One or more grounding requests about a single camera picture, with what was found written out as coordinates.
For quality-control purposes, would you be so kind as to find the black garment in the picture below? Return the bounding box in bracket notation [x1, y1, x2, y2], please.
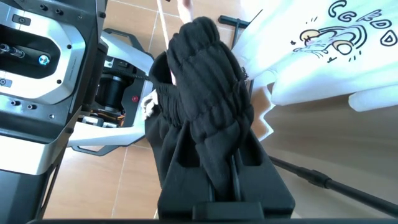
[141, 16, 256, 200]

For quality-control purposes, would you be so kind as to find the white printed t-shirt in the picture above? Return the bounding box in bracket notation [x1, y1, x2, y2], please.
[231, 0, 398, 113]

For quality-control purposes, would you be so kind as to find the black clothes rack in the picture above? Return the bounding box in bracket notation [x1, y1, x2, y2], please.
[217, 14, 398, 218]

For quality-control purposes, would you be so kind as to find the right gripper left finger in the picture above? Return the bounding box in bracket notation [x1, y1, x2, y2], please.
[157, 124, 216, 218]

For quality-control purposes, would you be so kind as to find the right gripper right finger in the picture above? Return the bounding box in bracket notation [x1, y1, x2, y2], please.
[229, 130, 296, 218]

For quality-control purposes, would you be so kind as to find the beige curtain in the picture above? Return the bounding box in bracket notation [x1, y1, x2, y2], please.
[260, 93, 398, 218]

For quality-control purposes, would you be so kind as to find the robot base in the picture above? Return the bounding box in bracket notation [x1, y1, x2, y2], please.
[0, 0, 156, 224]

